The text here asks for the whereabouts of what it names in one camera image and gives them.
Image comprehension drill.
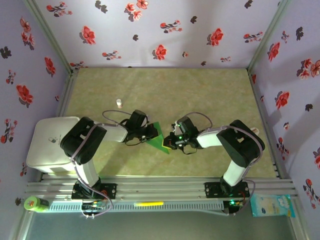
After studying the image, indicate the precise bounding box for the grey left arm cable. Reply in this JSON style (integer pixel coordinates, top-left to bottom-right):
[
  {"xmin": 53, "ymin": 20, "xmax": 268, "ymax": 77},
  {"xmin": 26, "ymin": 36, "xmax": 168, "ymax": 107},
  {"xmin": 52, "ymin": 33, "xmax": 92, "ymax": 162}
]
[{"xmin": 69, "ymin": 109, "xmax": 133, "ymax": 220}]

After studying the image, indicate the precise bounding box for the small black electronics board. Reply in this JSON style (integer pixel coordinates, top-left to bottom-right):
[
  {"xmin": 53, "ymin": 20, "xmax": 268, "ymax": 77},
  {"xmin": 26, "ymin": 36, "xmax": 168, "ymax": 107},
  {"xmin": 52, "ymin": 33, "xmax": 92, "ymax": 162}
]
[
  {"xmin": 81, "ymin": 201, "xmax": 107, "ymax": 211},
  {"xmin": 223, "ymin": 199, "xmax": 245, "ymax": 209}
]

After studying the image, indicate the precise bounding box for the aluminium side rail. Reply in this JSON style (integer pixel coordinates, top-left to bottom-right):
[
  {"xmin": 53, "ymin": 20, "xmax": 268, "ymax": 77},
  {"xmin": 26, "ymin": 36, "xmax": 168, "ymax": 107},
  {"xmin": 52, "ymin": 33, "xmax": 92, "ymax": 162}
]
[
  {"xmin": 247, "ymin": 69, "xmax": 293, "ymax": 180},
  {"xmin": 56, "ymin": 69, "xmax": 79, "ymax": 118}
]

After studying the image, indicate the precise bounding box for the long aluminium base rail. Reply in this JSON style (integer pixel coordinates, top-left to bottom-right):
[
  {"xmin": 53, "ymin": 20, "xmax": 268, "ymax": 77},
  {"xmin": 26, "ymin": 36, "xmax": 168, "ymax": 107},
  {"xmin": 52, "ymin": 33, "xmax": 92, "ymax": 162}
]
[{"xmin": 24, "ymin": 173, "xmax": 300, "ymax": 201}]

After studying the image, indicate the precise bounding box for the aluminium corner post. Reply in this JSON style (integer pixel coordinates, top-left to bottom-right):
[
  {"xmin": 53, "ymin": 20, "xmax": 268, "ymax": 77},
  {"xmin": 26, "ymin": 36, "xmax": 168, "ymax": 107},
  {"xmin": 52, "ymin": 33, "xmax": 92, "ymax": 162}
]
[
  {"xmin": 23, "ymin": 0, "xmax": 76, "ymax": 75},
  {"xmin": 247, "ymin": 0, "xmax": 293, "ymax": 72}
]

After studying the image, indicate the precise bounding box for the white plastic storage box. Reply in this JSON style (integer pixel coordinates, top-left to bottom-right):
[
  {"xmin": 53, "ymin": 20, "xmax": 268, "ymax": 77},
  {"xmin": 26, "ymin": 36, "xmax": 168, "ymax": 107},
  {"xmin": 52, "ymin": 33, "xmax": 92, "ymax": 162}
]
[{"xmin": 26, "ymin": 116, "xmax": 83, "ymax": 174}]

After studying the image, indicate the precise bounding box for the aluminium frame bar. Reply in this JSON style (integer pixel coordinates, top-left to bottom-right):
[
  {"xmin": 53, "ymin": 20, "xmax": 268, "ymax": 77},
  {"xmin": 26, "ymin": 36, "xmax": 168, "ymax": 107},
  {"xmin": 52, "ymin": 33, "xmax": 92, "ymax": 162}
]
[
  {"xmin": 289, "ymin": 197, "xmax": 310, "ymax": 240},
  {"xmin": 8, "ymin": 211, "xmax": 35, "ymax": 240}
]

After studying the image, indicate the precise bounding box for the blue wet wipes packet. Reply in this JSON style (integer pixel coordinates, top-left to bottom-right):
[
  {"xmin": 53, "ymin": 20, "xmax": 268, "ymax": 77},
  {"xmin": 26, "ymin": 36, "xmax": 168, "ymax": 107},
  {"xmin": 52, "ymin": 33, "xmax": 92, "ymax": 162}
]
[{"xmin": 249, "ymin": 194, "xmax": 296, "ymax": 218}]

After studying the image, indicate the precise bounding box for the green cylinder container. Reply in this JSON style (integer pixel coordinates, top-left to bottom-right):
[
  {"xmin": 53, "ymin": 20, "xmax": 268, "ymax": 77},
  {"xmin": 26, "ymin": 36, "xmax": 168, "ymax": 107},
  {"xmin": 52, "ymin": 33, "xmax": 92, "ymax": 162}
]
[{"xmin": 23, "ymin": 195, "xmax": 50, "ymax": 213}]

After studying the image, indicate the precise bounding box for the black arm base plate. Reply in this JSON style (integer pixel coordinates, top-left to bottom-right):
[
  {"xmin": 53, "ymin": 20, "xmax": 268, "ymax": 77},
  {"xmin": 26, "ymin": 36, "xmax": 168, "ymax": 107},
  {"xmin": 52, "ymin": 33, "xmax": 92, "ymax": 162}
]
[
  {"xmin": 204, "ymin": 181, "xmax": 251, "ymax": 199},
  {"xmin": 71, "ymin": 183, "xmax": 118, "ymax": 200}
]

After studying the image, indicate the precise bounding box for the thin black cable loop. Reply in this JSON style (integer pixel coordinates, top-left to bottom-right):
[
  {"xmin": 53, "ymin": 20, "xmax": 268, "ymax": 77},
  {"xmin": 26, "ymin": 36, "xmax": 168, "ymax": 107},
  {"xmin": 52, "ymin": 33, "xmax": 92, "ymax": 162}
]
[
  {"xmin": 181, "ymin": 144, "xmax": 201, "ymax": 155},
  {"xmin": 124, "ymin": 138, "xmax": 147, "ymax": 147}
]

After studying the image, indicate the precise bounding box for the grey slotted cable duct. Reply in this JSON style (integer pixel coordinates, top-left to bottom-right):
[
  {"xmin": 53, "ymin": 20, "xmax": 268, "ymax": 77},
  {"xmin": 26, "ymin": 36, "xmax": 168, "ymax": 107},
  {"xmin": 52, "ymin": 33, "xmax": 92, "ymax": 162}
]
[{"xmin": 47, "ymin": 200, "xmax": 225, "ymax": 213}]

